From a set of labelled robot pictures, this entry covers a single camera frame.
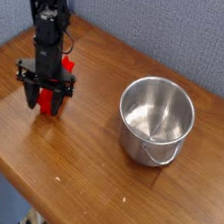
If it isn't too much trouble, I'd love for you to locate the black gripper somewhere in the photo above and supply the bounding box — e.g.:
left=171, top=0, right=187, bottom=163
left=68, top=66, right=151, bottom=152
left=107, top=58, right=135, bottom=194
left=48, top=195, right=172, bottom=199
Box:
left=16, top=19, right=76, bottom=116

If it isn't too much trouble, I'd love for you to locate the red plastic block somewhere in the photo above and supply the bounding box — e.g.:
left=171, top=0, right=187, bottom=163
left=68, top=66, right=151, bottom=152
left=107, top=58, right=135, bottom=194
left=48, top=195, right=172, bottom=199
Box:
left=38, top=56, right=74, bottom=115

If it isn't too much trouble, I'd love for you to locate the metal pot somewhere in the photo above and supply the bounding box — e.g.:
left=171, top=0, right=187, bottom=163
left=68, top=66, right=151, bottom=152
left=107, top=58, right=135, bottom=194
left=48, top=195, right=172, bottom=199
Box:
left=119, top=76, right=195, bottom=167

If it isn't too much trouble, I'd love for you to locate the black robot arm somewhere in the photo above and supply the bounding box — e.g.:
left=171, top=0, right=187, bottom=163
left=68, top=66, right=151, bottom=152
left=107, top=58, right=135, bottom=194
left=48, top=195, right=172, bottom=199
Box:
left=16, top=0, right=76, bottom=116

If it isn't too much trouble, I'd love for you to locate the white object under table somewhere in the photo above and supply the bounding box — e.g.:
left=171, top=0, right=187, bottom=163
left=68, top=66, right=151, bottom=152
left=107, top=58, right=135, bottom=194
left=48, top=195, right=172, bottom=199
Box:
left=18, top=209, right=49, bottom=224

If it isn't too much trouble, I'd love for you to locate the black cable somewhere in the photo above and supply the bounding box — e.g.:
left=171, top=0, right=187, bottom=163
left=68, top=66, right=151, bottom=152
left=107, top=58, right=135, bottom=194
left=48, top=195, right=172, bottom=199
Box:
left=60, top=28, right=77, bottom=56

